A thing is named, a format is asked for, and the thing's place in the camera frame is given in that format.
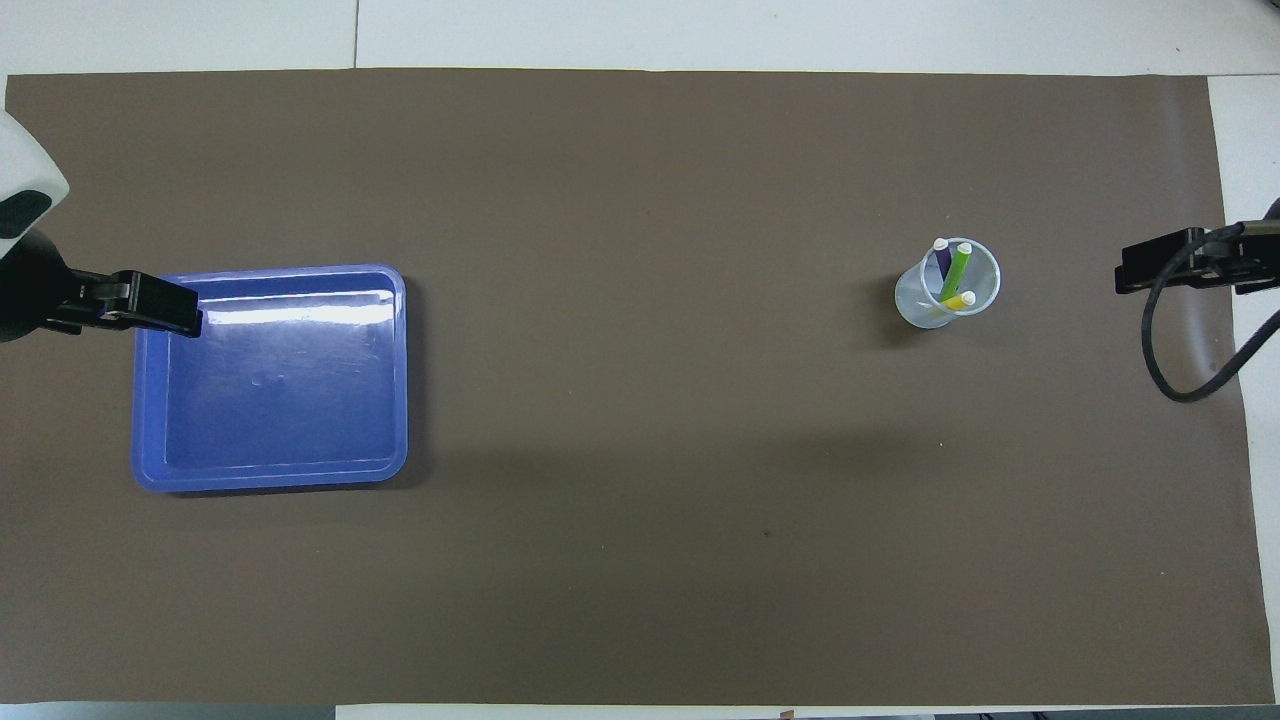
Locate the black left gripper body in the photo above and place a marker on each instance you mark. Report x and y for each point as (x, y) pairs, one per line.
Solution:
(25, 290)

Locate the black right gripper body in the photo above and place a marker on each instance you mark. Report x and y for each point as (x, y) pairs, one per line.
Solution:
(1250, 262)

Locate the green marker pen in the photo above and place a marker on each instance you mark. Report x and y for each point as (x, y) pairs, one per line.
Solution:
(957, 270)

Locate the yellow marker pen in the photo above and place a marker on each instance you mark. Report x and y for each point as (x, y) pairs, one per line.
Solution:
(958, 300)

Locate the purple marker pen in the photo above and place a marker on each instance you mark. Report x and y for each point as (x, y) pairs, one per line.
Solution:
(943, 262)

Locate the blue plastic tray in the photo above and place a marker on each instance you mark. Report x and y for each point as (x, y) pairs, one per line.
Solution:
(280, 400)

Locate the translucent plastic cup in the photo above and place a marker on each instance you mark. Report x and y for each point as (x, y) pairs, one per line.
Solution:
(912, 305)

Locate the brown table mat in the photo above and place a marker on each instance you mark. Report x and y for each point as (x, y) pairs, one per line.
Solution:
(640, 400)

